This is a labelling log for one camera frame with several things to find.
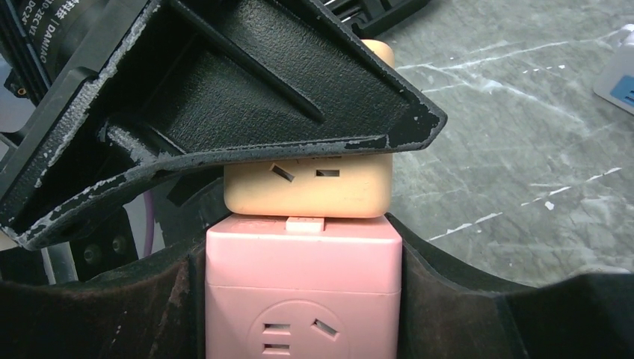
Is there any black tool case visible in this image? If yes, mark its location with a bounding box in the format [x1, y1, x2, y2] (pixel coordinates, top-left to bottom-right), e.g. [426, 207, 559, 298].
[321, 0, 431, 39]

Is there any pink cube socket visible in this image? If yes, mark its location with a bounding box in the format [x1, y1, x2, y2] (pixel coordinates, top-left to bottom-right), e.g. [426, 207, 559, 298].
[205, 215, 402, 358]

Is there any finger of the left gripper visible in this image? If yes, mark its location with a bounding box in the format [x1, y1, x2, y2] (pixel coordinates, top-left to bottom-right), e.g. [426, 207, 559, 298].
[1, 1, 447, 250]

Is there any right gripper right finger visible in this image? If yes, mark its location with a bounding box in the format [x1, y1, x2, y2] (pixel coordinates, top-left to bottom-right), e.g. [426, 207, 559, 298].
[387, 215, 633, 358]

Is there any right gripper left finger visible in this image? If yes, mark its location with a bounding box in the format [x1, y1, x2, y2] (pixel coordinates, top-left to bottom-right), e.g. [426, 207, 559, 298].
[1, 240, 205, 358]

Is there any tan cube socket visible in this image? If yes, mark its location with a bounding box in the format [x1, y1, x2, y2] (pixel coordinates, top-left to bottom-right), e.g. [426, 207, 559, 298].
[223, 39, 396, 220]

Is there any white power strip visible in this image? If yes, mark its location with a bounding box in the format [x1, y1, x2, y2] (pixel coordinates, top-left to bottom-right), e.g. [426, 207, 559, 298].
[593, 24, 633, 114]

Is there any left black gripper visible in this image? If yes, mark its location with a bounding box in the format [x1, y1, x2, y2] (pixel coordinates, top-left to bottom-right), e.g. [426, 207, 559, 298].
[1, 1, 148, 105]

